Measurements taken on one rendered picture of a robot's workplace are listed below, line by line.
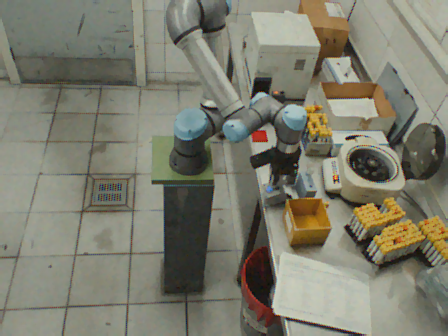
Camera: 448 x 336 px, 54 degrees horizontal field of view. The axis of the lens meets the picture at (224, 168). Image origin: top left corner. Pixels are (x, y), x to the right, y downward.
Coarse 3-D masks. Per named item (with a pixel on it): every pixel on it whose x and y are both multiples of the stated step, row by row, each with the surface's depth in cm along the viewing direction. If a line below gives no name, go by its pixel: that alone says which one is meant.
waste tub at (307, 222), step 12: (288, 204) 153; (300, 204) 157; (312, 204) 158; (288, 216) 153; (300, 216) 161; (312, 216) 162; (324, 216) 154; (288, 228) 154; (300, 228) 158; (312, 228) 147; (324, 228) 147; (300, 240) 151; (312, 240) 152; (324, 240) 153
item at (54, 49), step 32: (0, 0) 288; (32, 0) 289; (64, 0) 292; (96, 0) 294; (128, 0) 296; (0, 32) 304; (32, 32) 306; (64, 32) 308; (96, 32) 311; (128, 32) 313; (32, 64) 324; (64, 64) 327; (96, 64) 330; (128, 64) 332
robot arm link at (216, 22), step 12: (204, 0) 133; (216, 0) 135; (228, 0) 139; (204, 12) 133; (216, 12) 137; (228, 12) 142; (204, 24) 138; (216, 24) 139; (204, 36) 143; (216, 36) 143; (216, 48) 146; (204, 96) 159; (204, 108) 160; (216, 108) 158; (216, 120) 160; (216, 132) 163
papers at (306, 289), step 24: (288, 264) 146; (312, 264) 147; (288, 288) 140; (312, 288) 141; (336, 288) 142; (360, 288) 143; (288, 312) 135; (312, 312) 135; (336, 312) 136; (360, 312) 137
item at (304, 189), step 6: (300, 174) 164; (300, 180) 165; (306, 180) 162; (312, 180) 162; (294, 186) 171; (300, 186) 165; (306, 186) 160; (312, 186) 160; (294, 192) 169; (300, 192) 165; (306, 192) 159; (312, 192) 159; (294, 198) 168; (300, 198) 165; (306, 198) 161
